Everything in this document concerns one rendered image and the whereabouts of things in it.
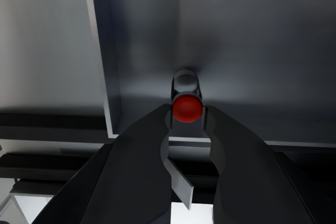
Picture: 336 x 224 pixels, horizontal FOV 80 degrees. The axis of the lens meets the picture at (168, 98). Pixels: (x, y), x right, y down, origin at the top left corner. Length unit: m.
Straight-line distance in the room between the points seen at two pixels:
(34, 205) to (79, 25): 0.22
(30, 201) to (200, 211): 0.21
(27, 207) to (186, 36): 0.26
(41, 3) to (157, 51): 0.09
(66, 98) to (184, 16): 0.13
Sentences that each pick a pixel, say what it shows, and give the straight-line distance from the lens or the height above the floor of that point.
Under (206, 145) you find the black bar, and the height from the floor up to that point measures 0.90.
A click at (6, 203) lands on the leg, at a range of 1.83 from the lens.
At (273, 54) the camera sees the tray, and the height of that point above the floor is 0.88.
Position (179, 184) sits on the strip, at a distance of 0.19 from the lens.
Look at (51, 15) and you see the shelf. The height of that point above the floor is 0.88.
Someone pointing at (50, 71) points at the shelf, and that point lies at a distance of 0.21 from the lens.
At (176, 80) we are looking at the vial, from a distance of 0.15.
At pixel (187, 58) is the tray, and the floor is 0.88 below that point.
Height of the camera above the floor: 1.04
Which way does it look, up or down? 61 degrees down
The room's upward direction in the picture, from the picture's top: 174 degrees counter-clockwise
